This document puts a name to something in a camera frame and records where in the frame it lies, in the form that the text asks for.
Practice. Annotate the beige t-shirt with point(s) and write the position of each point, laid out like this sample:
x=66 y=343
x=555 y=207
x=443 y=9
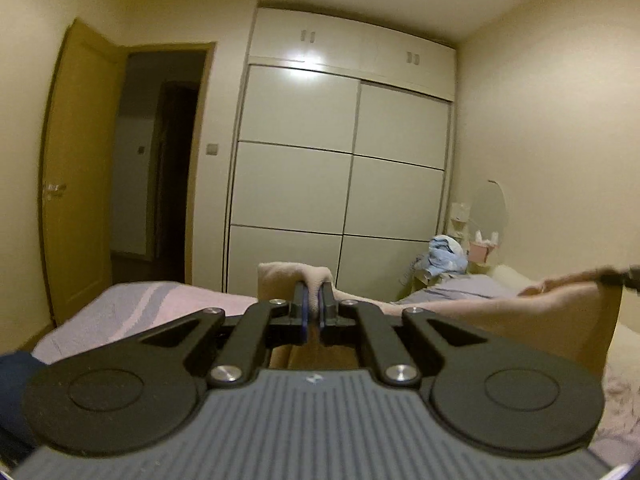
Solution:
x=550 y=320

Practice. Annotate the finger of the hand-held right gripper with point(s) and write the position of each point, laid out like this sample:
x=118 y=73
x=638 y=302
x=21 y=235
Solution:
x=620 y=278

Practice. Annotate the wooden door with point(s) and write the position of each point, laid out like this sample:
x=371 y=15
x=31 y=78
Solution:
x=80 y=160

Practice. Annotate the pile of blue clothes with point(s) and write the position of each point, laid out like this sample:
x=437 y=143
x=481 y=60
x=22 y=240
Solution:
x=445 y=257

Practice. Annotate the wooden door frame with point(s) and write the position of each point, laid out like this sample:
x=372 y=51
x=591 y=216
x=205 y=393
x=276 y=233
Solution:
x=207 y=110

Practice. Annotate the grey blanket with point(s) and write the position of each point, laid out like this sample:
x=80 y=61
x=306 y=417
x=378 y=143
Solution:
x=460 y=287

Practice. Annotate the white shelf rack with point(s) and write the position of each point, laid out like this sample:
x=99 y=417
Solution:
x=460 y=217

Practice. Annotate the white wardrobe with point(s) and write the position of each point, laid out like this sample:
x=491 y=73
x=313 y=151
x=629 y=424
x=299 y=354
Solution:
x=345 y=160

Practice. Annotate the pink blanket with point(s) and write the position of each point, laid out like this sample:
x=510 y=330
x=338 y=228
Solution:
x=150 y=310

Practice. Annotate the wall light switch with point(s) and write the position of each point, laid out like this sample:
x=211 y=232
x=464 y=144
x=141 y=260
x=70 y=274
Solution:
x=212 y=149

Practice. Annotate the pink tissue box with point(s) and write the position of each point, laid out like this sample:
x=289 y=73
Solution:
x=482 y=253

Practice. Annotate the dark blue clothing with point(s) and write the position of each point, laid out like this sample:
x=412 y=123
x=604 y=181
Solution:
x=15 y=390

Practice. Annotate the oval mirror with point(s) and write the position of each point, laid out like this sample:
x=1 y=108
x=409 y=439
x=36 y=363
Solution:
x=492 y=210

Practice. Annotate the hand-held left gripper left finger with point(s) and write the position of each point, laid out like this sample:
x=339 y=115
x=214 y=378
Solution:
x=300 y=310

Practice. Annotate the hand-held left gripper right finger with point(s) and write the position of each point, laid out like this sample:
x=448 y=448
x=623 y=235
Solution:
x=324 y=312

